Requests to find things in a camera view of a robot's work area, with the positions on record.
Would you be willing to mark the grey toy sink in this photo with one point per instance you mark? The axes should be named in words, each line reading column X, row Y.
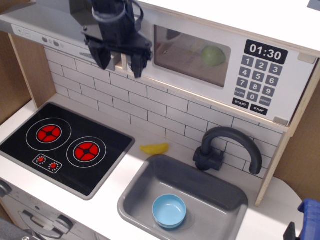
column 215, row 209

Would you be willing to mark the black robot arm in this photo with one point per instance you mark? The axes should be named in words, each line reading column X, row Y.
column 105, row 10

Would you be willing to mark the white toy oven front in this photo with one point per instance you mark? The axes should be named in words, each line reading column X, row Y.
column 19, row 200

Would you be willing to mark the blue plastic object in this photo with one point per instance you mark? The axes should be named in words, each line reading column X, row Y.
column 311, row 219

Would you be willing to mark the white toy microwave door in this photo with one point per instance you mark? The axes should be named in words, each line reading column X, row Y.
column 258, row 77

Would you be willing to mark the grey microwave door handle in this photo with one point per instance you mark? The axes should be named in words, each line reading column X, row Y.
column 130, row 63

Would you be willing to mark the grey range hood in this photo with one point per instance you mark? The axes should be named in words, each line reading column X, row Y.
column 53, row 23

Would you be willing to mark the black object bottom right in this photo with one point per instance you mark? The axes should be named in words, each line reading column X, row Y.
column 290, row 232

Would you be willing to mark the green toy pear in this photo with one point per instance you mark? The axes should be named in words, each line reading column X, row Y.
column 212, row 56

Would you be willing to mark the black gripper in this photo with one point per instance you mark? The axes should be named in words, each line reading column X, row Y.
column 120, row 36

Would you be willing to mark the dark grey toy faucet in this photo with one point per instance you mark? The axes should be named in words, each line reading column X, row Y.
column 219, row 144

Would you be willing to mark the black toy stovetop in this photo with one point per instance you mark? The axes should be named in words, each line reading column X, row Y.
column 67, row 149

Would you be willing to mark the yellow toy banana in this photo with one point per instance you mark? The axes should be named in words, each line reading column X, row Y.
column 155, row 149

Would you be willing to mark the light blue bowl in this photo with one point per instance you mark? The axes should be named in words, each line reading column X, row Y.
column 169, row 211

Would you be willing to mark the grey oven knob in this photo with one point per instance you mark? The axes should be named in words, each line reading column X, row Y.
column 5, row 189

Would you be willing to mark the grey oven door handle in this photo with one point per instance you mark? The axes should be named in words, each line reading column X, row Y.
column 53, row 229

